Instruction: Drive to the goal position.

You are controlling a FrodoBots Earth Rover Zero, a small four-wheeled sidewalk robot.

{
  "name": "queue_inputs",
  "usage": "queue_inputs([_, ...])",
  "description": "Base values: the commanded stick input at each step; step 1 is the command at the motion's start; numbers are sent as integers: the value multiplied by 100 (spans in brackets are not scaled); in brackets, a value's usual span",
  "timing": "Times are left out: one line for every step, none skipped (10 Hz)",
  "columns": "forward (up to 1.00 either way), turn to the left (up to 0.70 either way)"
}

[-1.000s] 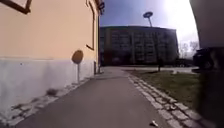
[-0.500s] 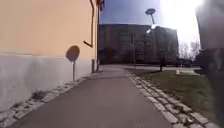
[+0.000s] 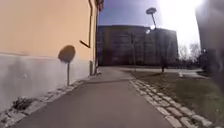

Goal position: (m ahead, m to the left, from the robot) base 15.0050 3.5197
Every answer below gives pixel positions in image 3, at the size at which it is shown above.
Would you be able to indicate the grey large building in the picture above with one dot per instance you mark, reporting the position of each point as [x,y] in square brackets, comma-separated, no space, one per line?
[116,46]

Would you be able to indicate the thin bare tree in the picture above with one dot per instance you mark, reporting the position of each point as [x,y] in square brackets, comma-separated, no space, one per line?
[133,53]

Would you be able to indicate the grey asphalt path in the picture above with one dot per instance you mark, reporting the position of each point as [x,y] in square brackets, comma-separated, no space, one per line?
[100,103]

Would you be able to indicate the street lamp with round head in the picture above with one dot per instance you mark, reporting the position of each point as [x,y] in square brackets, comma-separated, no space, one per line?
[151,11]

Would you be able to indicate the cobblestone strip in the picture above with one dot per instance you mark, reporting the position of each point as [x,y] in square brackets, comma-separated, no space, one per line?
[166,106]

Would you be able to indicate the bare trees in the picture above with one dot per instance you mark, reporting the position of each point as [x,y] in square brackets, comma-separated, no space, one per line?
[190,55]

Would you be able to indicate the rough stone edge strip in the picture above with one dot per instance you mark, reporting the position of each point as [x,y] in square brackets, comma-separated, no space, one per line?
[40,100]

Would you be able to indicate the yellow building with chimney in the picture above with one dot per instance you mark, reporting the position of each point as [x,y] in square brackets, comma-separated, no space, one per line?
[40,26]

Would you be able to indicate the grass lawn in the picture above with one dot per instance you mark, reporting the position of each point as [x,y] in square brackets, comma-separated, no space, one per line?
[193,90]

